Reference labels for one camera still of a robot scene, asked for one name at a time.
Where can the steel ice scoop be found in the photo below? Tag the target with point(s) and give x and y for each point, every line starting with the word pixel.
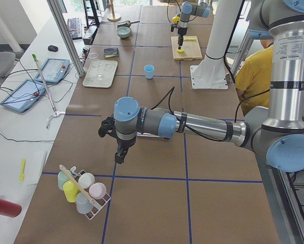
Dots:
pixel 127 23

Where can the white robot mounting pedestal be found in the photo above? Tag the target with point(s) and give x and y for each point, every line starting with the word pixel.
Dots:
pixel 210 73

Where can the grey folded cloth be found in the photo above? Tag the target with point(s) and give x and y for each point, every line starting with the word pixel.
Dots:
pixel 111 52

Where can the steel muddler black tip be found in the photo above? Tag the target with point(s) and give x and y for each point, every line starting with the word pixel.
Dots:
pixel 148 135

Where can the clear wine glass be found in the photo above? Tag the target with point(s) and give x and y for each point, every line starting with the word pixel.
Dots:
pixel 96 63

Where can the near blue teach pendant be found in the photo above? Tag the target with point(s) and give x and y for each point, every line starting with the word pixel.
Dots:
pixel 24 96

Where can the far blue teach pendant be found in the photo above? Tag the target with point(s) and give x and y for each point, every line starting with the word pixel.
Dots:
pixel 54 69

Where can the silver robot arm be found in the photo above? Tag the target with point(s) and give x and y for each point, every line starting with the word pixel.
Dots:
pixel 274 132
pixel 202 9

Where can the pink cup in rack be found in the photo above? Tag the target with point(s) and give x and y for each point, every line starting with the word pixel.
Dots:
pixel 97 190

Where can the red bottle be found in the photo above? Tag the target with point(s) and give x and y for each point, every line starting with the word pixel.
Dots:
pixel 9 209

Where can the green bowl of ice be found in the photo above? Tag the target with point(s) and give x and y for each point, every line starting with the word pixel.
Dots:
pixel 123 32

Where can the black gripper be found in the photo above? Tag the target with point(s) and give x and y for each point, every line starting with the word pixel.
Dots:
pixel 125 145
pixel 181 31

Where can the white wire cup rack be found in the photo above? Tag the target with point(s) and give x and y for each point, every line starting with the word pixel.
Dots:
pixel 99 203

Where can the aluminium frame post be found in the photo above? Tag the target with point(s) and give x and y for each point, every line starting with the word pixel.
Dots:
pixel 61 24

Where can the white cup in rack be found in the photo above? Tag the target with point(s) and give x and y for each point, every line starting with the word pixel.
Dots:
pixel 86 180

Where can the long metal grabber tool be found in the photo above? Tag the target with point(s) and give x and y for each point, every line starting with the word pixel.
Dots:
pixel 56 113

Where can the cream bear serving tray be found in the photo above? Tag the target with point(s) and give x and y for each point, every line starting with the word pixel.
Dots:
pixel 108 68

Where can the black power adapter box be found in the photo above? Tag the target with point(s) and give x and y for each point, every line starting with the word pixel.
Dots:
pixel 89 35

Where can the person in yellow shirt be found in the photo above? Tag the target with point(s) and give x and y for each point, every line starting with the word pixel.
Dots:
pixel 254 77

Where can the grey blue cup in rack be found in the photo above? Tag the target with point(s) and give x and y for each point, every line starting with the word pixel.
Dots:
pixel 82 204

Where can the bamboo cutting board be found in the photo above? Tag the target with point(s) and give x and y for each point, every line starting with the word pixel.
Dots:
pixel 191 49

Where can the yellow cup in rack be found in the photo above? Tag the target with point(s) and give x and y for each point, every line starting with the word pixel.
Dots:
pixel 70 191

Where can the small yellow plastic tool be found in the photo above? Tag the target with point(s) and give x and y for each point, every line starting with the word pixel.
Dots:
pixel 22 170

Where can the mint green cup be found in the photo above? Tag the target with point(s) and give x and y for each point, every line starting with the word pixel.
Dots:
pixel 61 179

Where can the light blue plastic cup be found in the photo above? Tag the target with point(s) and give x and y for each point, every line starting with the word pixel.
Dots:
pixel 149 71

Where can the blue teach pendant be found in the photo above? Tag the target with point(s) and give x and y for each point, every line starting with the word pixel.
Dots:
pixel 24 96
pixel 54 69

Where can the black keyboard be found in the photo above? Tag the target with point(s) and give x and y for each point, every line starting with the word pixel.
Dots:
pixel 74 26

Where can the wooden mug tree stand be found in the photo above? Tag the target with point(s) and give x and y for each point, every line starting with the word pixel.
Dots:
pixel 113 16

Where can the yellow plastic knife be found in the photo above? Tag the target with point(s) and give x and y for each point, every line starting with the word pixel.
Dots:
pixel 187 39

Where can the wooden stick on rack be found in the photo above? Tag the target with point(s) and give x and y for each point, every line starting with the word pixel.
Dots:
pixel 91 200

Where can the black computer mouse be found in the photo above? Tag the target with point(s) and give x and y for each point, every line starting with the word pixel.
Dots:
pixel 52 48

